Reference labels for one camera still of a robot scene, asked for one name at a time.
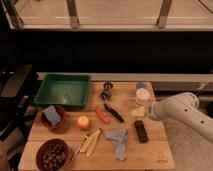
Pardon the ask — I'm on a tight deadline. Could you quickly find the black chair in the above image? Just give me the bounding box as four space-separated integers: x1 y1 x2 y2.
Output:
0 65 38 141

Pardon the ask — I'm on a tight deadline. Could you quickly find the brown bowl of nuts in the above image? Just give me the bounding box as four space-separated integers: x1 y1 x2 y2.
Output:
36 139 69 171

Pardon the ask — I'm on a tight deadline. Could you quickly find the blue sponge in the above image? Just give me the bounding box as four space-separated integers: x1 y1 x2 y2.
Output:
43 105 61 126

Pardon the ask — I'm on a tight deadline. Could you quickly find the wooden cutting board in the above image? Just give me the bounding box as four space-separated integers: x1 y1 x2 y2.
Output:
18 82 175 171

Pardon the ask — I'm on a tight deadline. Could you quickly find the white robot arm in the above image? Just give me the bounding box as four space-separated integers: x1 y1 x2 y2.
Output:
131 92 213 143

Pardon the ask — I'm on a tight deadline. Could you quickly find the black remote control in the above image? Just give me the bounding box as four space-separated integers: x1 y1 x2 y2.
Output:
134 120 148 143

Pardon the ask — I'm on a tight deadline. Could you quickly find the yellow apple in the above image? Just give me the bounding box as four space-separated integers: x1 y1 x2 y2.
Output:
77 116 90 130

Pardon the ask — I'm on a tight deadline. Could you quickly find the black handled can opener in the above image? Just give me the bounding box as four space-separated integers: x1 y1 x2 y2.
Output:
100 81 124 123

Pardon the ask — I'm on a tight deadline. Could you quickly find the brown bowl with sponge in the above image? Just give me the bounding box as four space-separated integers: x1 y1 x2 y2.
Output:
40 105 65 130

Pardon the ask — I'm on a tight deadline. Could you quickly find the green plastic tray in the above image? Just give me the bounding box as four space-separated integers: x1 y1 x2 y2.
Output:
34 74 91 108

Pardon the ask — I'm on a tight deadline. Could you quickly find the blue cloth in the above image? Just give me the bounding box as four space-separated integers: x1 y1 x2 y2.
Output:
104 128 128 161

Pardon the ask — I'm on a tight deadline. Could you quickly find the clear plastic cup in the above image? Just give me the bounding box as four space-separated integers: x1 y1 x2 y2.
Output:
136 82 150 106

